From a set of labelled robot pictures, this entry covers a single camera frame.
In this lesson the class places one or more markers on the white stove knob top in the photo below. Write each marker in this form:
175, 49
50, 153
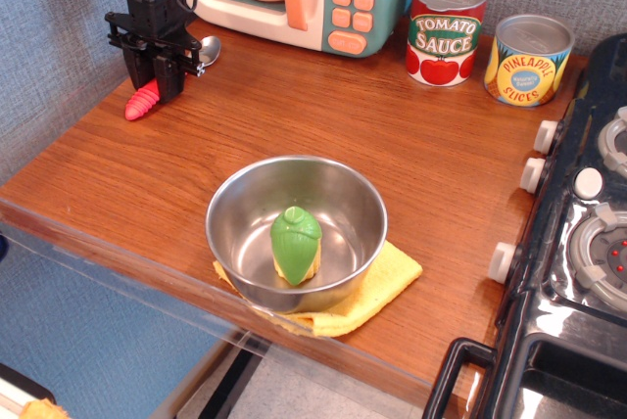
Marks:
545, 136

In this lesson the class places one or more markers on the white stove knob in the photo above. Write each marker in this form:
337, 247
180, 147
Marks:
501, 262
531, 174
545, 136

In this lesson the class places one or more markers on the pineapple slices can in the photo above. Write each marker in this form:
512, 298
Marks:
528, 58

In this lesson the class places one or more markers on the spoon with red handle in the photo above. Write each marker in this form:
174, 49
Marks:
147, 96

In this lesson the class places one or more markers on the yellow cloth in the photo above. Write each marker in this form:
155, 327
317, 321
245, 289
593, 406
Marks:
390, 273

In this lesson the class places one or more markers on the stainless steel bowl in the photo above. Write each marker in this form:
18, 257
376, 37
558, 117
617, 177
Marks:
348, 208

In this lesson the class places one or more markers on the white stove knob bottom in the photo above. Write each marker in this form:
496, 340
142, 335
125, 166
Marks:
501, 262

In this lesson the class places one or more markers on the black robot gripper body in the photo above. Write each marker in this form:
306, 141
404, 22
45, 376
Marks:
162, 25

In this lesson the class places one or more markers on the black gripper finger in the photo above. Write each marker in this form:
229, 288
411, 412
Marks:
139, 64
170, 76

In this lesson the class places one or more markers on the black oven door handle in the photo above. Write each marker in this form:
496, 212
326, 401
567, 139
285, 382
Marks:
461, 351

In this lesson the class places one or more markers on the white stove knob middle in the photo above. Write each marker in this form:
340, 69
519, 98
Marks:
531, 174

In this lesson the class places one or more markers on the tomato sauce can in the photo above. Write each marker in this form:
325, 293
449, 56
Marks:
443, 39

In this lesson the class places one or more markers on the green and yellow toy corn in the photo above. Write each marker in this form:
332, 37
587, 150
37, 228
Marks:
296, 245

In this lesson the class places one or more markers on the black toy stove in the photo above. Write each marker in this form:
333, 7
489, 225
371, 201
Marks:
561, 325

